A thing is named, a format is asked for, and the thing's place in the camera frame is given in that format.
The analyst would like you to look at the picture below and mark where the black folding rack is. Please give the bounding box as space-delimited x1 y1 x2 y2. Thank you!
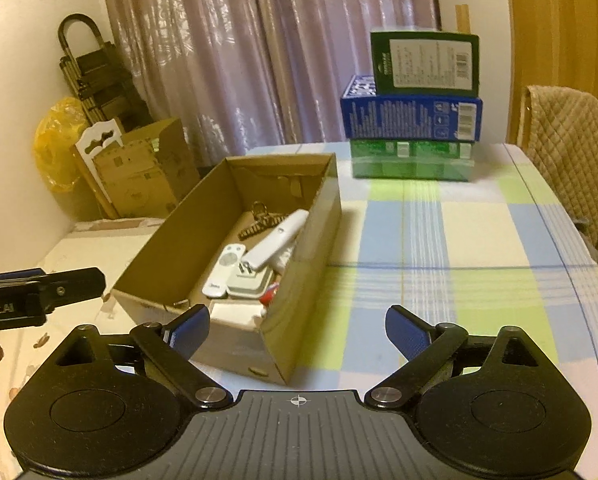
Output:
58 14 152 126

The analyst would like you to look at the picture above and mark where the dark green carton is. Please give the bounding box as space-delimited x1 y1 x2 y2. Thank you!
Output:
370 30 480 97

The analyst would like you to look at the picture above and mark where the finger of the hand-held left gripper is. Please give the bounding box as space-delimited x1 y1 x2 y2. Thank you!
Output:
39 267 106 307
0 270 47 286

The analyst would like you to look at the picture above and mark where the light green carton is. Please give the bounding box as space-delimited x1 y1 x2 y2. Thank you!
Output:
350 139 476 182

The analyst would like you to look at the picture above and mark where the brown cardboard box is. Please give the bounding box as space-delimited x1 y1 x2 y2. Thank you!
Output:
111 154 342 386

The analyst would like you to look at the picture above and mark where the chair with quilted cover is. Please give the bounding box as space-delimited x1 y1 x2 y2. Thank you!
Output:
521 85 598 256

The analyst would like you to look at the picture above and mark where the white square night light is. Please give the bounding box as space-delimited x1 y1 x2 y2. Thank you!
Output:
210 302 266 331

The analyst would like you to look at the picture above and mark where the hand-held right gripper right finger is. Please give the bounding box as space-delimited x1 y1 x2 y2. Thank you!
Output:
366 305 540 408

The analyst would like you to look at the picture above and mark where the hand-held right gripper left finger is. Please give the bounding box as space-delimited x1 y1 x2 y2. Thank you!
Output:
54 305 232 408

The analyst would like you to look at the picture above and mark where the blue carton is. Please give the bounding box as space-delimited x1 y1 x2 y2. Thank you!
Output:
340 75 484 142

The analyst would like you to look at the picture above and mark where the brown carton with open flap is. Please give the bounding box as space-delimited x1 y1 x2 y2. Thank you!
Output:
121 117 200 206

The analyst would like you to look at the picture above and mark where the white plug adapter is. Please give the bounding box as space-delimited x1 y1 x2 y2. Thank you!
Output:
226 260 277 300

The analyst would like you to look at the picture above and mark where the white carved board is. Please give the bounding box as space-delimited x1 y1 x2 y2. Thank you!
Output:
74 117 124 221

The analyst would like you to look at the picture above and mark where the small white remote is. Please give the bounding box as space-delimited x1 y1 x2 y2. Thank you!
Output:
202 242 247 298

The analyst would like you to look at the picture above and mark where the wooden door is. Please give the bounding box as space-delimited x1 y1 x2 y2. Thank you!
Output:
504 0 598 146

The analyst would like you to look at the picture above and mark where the long white plastic device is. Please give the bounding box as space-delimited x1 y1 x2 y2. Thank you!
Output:
241 210 310 272

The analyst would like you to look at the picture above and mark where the yellow plastic bag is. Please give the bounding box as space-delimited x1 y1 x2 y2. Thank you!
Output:
33 97 87 192

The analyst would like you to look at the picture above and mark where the plaid tablecloth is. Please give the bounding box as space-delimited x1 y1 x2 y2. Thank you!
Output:
244 142 598 461

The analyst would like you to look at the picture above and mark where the leopard print hair claw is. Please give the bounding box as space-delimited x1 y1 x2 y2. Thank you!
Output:
238 201 282 241

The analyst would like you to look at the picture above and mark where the pink patterned curtain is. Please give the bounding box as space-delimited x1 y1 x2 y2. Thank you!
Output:
99 0 440 166

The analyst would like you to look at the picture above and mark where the small brown printed carton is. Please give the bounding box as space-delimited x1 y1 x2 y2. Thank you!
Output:
94 142 177 218

